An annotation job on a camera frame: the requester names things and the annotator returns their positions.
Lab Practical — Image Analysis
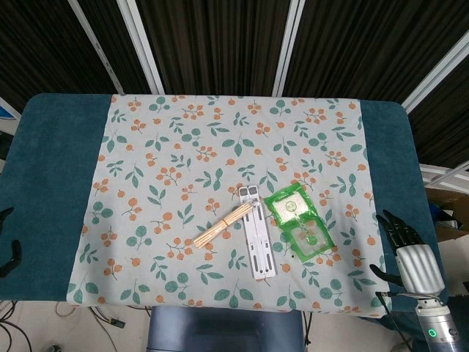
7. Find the floral leaf print cloth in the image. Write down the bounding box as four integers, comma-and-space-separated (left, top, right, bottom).
65, 94, 390, 318

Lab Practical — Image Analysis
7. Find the brown cardboard box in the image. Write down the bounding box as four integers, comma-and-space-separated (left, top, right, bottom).
426, 186, 469, 243

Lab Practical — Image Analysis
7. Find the white partition post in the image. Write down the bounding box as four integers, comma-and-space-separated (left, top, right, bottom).
272, 0, 306, 97
116, 0, 166, 95
67, 0, 126, 95
400, 34, 469, 114

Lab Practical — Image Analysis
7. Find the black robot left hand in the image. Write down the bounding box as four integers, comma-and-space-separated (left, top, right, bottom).
0, 207, 23, 278

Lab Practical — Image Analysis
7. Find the teal table cover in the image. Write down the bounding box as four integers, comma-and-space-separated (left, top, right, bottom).
0, 92, 447, 331

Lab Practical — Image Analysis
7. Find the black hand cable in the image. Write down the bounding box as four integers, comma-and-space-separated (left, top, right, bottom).
374, 290, 417, 352

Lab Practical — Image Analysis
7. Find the black silver robot right hand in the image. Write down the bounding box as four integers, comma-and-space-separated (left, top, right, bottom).
369, 209, 446, 295

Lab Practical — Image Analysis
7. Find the wooden stick bundle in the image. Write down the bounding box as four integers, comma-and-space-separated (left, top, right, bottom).
192, 204, 258, 251

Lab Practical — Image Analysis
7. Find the green clear plastic packet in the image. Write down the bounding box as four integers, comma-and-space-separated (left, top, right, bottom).
263, 182, 336, 263

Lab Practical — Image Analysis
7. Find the floor cable tangle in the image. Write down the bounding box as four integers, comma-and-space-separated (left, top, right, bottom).
0, 299, 74, 352

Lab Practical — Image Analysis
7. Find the white folding laptop stand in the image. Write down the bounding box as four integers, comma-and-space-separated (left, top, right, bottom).
237, 185, 281, 282

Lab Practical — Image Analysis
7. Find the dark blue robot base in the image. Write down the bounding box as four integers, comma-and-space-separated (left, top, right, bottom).
146, 305, 306, 352

